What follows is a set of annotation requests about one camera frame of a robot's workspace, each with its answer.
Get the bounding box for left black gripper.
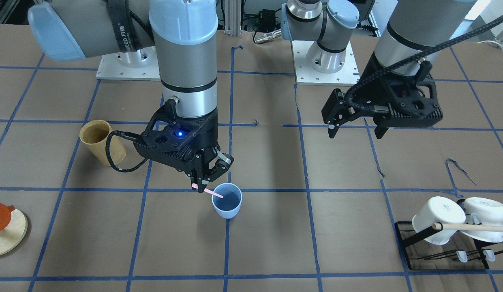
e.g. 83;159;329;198
321;60;443;140

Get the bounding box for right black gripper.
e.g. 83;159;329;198
133;99;234;193

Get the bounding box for light blue plastic cup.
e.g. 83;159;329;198
211;183;243;219

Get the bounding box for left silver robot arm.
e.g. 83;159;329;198
281;0;475;139

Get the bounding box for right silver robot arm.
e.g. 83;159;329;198
27;0;233;193

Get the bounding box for white mug near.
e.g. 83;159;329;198
412;196;466;232

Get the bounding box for white mug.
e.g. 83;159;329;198
412;196;466;232
461;197;503;243

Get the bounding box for bamboo cylinder holder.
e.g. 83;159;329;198
79;120;126;166

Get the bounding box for white mug far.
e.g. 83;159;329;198
461;197;503;243

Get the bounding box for orange mug on stand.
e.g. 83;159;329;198
0;203;15;231

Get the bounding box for wooden mug tree stand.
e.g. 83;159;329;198
0;209;28;256

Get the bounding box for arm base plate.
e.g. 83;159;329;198
96;46;160;81
291;41;360;86

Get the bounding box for wooden rack handle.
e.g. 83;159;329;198
431;222;503;232

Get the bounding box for black wire cup rack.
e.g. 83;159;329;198
395;198;503;271

